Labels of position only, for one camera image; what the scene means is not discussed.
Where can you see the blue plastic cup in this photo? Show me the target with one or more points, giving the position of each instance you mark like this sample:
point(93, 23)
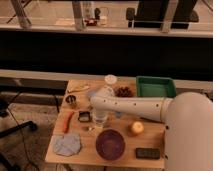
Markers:
point(118, 114)

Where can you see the blue-grey cloth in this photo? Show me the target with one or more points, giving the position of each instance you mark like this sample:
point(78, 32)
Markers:
point(67, 145)

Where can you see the green plastic tray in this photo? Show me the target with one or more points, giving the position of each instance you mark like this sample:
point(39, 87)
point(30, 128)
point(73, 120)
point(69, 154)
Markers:
point(147, 86)

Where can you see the small metal cup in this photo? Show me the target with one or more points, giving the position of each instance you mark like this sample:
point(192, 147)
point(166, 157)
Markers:
point(71, 100)

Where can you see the black office chair base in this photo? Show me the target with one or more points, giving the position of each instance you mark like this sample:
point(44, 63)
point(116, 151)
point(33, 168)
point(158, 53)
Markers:
point(33, 127)

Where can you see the yellow apple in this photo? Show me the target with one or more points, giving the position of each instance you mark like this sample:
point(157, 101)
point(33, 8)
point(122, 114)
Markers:
point(136, 128)

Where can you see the purple bowl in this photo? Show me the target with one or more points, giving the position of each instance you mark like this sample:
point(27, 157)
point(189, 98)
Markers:
point(110, 144)

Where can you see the yellow banana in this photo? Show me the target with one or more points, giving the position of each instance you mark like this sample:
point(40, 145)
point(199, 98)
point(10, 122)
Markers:
point(78, 89)

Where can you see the silver fork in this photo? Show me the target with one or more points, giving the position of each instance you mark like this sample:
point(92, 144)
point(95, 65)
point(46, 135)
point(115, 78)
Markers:
point(88, 128)

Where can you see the brown pine cone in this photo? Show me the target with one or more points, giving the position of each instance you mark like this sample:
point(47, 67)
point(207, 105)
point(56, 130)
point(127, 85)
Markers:
point(123, 92)

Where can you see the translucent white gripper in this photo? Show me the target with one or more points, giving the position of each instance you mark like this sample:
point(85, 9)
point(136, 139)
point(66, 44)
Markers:
point(100, 118)

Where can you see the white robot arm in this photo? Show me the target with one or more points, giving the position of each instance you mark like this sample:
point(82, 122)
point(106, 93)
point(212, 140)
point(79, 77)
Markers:
point(188, 120)

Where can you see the black rectangular block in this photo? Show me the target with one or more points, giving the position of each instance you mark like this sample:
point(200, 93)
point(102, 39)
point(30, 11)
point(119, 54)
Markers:
point(147, 153)

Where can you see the orange carrot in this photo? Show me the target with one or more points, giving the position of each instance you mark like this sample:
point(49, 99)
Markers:
point(67, 122)

